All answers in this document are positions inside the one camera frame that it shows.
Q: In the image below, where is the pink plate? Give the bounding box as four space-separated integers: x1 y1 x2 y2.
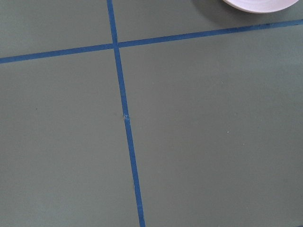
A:
223 0 299 14

